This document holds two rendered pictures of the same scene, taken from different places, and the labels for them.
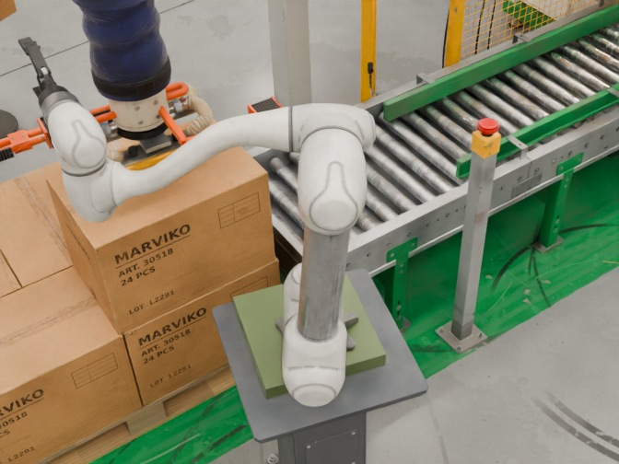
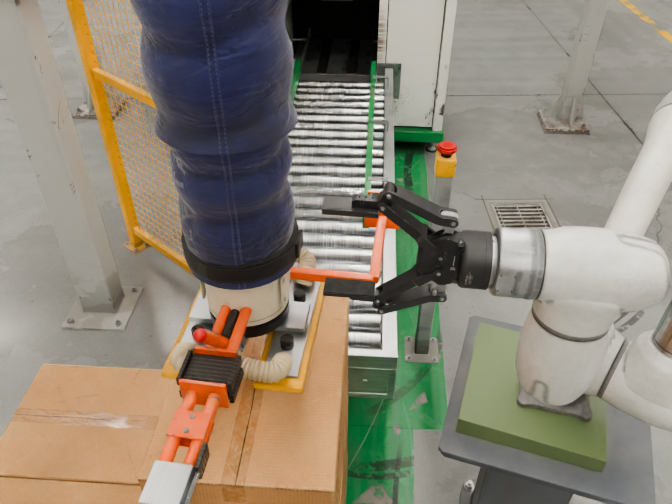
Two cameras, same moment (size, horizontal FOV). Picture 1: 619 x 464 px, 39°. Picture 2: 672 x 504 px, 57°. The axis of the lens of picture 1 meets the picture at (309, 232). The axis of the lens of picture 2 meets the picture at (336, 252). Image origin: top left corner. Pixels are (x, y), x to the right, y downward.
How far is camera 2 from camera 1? 199 cm
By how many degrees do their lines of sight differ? 41
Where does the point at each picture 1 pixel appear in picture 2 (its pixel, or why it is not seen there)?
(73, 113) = (597, 233)
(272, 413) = (623, 478)
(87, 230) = (294, 481)
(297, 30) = (87, 198)
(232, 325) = (477, 445)
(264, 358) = (563, 439)
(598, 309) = not seen: hidden behind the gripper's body
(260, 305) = (486, 403)
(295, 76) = (99, 247)
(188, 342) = not seen: outside the picture
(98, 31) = (255, 185)
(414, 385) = not seen: hidden behind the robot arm
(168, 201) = (315, 380)
